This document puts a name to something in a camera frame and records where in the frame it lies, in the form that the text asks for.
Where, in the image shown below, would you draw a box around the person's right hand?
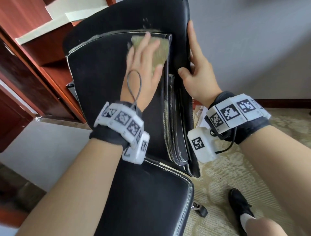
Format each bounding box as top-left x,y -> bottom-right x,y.
178,20 -> 223,109

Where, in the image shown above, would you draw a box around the person's left hand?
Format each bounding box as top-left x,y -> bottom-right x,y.
120,32 -> 164,112

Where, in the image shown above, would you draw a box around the green cleaning cloth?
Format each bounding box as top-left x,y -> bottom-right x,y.
130,34 -> 171,74

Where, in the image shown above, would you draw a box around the black leather chair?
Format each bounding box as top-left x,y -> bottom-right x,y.
62,0 -> 209,236

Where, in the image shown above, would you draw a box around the person's right forearm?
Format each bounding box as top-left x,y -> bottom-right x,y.
240,124 -> 311,234

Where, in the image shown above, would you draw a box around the person's left forearm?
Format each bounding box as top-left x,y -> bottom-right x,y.
17,138 -> 124,236

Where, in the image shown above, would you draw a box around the person's right leg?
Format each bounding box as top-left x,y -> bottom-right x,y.
239,213 -> 288,236

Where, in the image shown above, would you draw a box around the white marker left wristband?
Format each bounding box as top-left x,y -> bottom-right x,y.
89,101 -> 145,149

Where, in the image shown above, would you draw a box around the white marker wristband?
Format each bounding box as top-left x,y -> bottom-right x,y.
206,91 -> 272,144
89,101 -> 145,149

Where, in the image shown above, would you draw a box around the white marker right wristband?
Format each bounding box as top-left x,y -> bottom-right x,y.
206,91 -> 272,144

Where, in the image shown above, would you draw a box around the black shoe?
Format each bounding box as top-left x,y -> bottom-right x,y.
228,188 -> 256,230

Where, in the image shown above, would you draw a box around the thin black cable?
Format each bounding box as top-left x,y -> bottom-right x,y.
126,69 -> 143,110

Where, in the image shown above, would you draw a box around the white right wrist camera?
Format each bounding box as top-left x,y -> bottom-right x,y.
188,126 -> 218,163

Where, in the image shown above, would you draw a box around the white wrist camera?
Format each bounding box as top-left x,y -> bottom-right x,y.
121,131 -> 151,165
188,126 -> 218,163

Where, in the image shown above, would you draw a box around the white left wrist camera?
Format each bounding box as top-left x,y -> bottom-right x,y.
121,131 -> 151,165

